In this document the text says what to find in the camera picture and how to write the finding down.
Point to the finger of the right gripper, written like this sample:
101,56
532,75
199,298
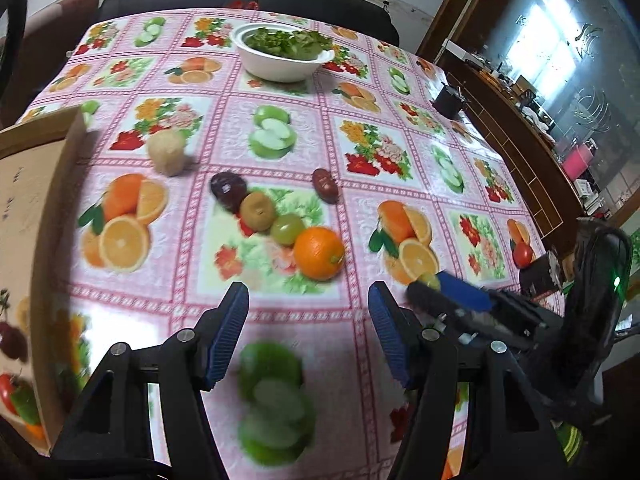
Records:
450,317
467,295

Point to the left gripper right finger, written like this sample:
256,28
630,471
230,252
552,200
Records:
509,435

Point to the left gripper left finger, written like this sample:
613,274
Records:
141,415

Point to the red tomato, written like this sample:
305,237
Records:
523,255

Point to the dark red jujube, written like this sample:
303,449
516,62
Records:
325,186

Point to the green grape fruit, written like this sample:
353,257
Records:
286,228

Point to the brown kiwi fruit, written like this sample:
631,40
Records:
258,212

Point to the dark purple plum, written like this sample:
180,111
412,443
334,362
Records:
229,189

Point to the wooden sideboard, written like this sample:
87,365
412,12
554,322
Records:
549,195

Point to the black cup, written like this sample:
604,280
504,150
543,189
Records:
449,102

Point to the fruit print pink tablecloth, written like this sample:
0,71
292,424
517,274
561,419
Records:
308,394

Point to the shallow cardboard box tray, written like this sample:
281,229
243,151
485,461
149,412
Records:
37,158

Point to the pale netted pear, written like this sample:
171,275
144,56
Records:
166,151

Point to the white bowl of greens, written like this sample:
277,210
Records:
281,53

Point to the brown armchair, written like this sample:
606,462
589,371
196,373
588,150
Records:
49,35

